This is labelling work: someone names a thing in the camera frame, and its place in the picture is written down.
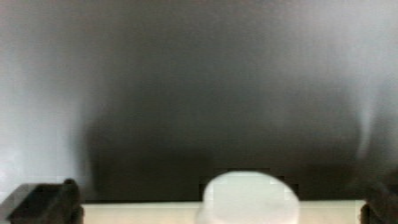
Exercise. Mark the gripper left finger with black tip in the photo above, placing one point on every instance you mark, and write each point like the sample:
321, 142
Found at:
51, 205

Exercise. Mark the gripper right finger with black tip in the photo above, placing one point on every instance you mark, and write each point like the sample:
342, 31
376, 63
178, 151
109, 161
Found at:
379, 211

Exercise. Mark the white cabinet body box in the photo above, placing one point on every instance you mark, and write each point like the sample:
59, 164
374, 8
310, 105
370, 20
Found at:
166, 89

